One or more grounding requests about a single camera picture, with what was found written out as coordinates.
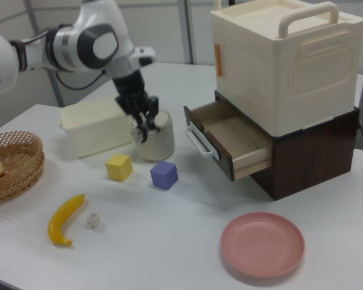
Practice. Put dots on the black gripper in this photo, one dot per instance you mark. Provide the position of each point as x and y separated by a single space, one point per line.
130 90

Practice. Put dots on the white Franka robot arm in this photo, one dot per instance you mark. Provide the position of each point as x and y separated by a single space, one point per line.
87 45

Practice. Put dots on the brown wooden drawer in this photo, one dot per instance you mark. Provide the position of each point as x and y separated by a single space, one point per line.
230 130

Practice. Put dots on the small beige knot toy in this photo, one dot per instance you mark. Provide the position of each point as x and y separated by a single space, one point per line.
92 222

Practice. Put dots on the yellow toy banana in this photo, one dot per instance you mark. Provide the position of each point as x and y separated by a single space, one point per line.
63 216

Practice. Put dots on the dark brown drawer cabinet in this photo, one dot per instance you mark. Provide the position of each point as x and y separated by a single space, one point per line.
305 163

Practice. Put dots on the cream mini trash bin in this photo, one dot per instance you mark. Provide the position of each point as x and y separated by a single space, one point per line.
158 146

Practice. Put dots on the yellow foam cube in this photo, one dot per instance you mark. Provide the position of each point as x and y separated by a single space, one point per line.
118 167

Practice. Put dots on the white plastic storage box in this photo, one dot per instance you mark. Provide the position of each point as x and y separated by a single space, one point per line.
93 127

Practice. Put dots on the purple foam cube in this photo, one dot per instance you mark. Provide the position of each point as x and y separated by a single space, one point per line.
163 176

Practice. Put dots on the cream plastic cabinet box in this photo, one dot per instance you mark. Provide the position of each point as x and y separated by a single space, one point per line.
260 75

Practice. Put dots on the woven wicker basket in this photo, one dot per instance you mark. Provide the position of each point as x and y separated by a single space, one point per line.
21 169

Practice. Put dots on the pink plastic plate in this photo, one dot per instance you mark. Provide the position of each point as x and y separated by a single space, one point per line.
261 244

